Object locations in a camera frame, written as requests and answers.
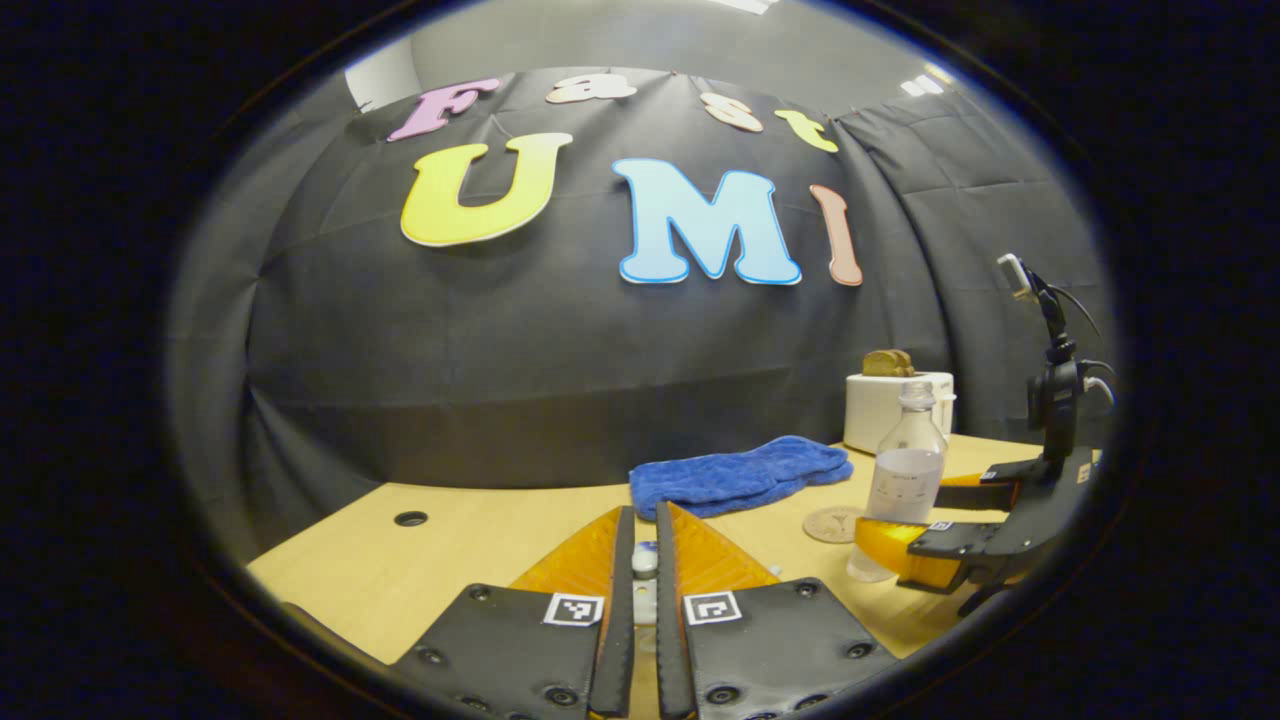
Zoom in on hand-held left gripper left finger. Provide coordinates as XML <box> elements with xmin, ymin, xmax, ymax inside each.
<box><xmin>385</xmin><ymin>505</ymin><xmax>638</xmax><ymax>720</ymax></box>

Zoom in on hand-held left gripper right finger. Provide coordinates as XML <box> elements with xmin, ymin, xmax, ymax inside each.
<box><xmin>655</xmin><ymin>501</ymin><xmax>901</xmax><ymax>720</ymax></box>

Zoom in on clear plastic water bottle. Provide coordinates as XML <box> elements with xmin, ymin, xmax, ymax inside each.
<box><xmin>848</xmin><ymin>382</ymin><xmax>949</xmax><ymax>583</ymax></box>

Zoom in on round cork coaster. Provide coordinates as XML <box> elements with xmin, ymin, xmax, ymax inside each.
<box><xmin>803</xmin><ymin>506</ymin><xmax>866</xmax><ymax>544</ymax></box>

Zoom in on white teacup lid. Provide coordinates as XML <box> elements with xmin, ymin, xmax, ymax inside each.
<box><xmin>631</xmin><ymin>541</ymin><xmax>662</xmax><ymax>629</ymax></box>

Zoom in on white toaster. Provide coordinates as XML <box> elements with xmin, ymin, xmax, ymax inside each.
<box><xmin>843</xmin><ymin>372</ymin><xmax>956</xmax><ymax>456</ymax></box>

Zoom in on blue folded towel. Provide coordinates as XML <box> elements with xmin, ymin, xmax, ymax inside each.
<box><xmin>629</xmin><ymin>436</ymin><xmax>854</xmax><ymax>521</ymax></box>

